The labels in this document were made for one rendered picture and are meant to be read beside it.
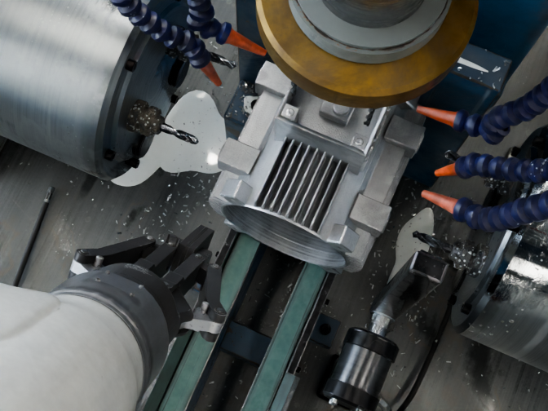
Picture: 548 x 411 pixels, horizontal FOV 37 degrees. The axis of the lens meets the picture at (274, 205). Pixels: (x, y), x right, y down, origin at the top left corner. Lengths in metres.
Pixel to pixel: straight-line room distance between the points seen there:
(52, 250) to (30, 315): 0.74
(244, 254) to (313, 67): 0.43
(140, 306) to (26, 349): 0.12
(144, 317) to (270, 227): 0.50
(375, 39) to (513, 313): 0.34
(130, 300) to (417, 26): 0.30
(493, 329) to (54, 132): 0.50
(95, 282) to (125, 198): 0.66
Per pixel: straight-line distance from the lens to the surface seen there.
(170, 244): 0.72
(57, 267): 1.18
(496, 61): 0.90
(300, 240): 1.01
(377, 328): 0.92
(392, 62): 0.66
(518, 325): 0.87
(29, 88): 0.90
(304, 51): 0.66
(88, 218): 1.19
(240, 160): 0.90
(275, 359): 1.01
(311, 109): 0.88
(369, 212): 0.89
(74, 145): 0.91
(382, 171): 0.92
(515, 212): 0.70
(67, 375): 0.43
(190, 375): 1.01
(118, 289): 0.53
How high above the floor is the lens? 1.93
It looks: 75 degrees down
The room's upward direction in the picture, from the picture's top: 5 degrees clockwise
